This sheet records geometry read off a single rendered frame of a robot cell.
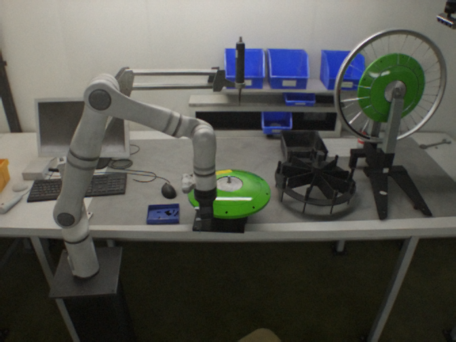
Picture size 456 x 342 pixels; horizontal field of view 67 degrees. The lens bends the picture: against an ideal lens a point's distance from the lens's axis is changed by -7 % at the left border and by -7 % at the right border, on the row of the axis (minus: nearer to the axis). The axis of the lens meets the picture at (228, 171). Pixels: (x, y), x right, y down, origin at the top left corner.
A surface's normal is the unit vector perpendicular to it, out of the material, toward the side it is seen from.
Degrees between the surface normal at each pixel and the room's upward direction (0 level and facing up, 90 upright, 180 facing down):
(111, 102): 90
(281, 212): 0
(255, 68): 90
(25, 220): 0
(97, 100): 90
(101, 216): 0
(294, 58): 90
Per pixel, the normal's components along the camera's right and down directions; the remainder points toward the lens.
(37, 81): 0.00, 0.51
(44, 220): 0.00, -0.86
